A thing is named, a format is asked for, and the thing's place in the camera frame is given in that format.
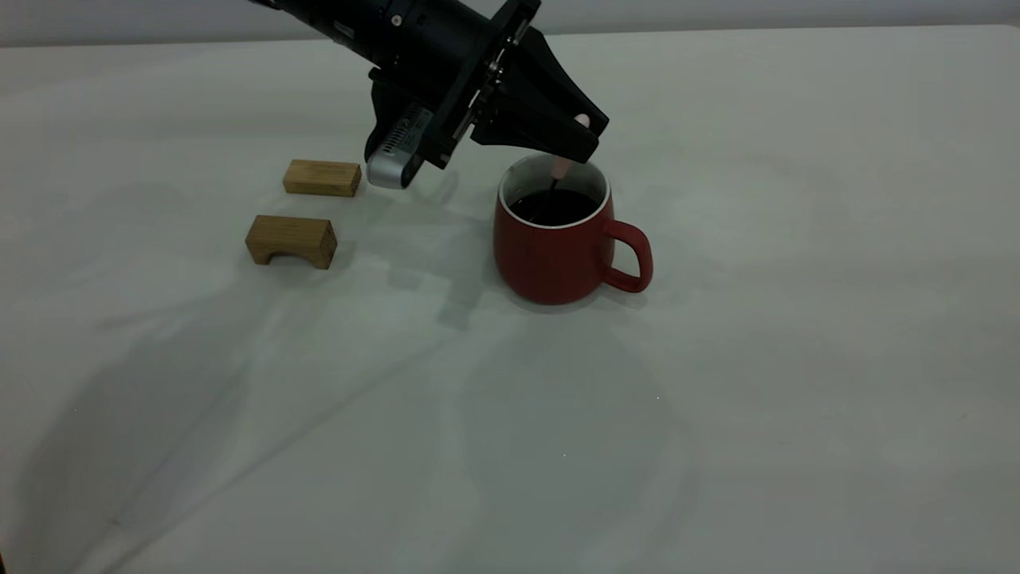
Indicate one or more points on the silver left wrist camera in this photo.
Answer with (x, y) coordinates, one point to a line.
(396, 155)

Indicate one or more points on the flat rectangular wooden block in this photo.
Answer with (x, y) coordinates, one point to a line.
(323, 178)

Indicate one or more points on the dark coffee liquid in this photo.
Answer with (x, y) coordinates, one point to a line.
(574, 209)

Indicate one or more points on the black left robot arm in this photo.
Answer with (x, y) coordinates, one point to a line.
(335, 20)

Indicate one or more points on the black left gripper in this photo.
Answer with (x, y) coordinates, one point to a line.
(454, 56)

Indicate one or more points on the red ceramic mug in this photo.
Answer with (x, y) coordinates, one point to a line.
(550, 263)

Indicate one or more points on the arched wooden block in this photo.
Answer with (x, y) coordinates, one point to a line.
(291, 235)

